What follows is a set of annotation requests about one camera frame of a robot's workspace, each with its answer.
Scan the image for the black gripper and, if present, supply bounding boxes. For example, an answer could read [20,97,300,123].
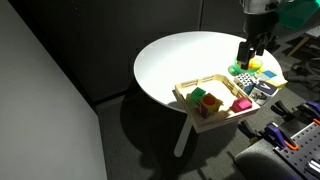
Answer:
[236,11,281,71]

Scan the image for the dark green block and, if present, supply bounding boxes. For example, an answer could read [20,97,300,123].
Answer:
[189,86,207,103]

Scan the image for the grey block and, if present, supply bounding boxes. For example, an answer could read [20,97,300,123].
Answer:
[256,73,268,83]

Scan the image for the blue block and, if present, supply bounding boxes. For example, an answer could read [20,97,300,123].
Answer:
[261,69,278,80]

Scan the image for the lime green block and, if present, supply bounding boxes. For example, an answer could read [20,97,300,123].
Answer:
[266,76,289,91]

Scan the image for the wooden slatted crate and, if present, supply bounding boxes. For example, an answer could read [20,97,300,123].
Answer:
[172,73,261,134]

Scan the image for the magenta block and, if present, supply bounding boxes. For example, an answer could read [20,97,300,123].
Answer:
[230,97,254,114]

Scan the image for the yellow toy apple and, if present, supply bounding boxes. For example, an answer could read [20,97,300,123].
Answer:
[248,58,263,70]

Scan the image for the green translucent fruit bowl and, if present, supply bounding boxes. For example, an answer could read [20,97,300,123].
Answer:
[227,57,265,76]

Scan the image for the black white patterned cube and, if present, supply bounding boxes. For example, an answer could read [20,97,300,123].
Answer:
[232,72,259,95]

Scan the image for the wooden stool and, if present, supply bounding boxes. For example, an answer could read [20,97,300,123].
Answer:
[287,26,320,58]

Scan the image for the black spring clamp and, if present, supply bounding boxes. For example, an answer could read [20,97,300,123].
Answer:
[269,99,298,122]
[237,119,265,142]

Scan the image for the multicolour cube with orange circle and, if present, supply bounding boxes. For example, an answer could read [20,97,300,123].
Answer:
[196,92,224,120]

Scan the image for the purple clamp with orange tips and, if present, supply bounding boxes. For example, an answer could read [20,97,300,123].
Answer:
[264,121,300,151]

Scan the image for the white table leg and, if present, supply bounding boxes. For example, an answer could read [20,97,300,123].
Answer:
[173,116,194,158]

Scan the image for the dark perforated pegboard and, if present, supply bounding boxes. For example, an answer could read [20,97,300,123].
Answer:
[273,121,320,180]

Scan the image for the black padded cushion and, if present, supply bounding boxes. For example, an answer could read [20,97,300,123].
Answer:
[233,139,303,180]

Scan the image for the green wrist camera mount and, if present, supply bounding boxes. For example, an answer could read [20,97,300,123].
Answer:
[277,0,320,32]

